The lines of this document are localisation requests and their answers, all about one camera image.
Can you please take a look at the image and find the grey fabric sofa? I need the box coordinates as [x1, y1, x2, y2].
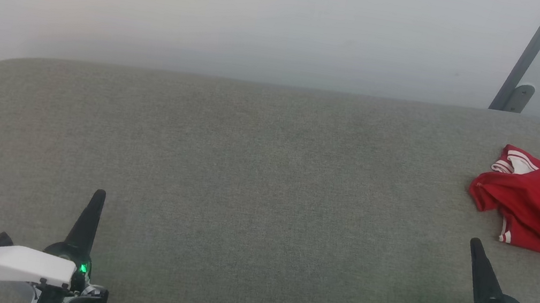
[0, 32, 540, 303]

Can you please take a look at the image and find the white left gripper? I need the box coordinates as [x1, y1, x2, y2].
[0, 173, 126, 303]

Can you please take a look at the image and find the grey pole base bracket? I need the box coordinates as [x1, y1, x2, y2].
[503, 81, 537, 116]

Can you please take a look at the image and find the grey metal pole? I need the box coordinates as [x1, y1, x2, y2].
[488, 0, 540, 117]

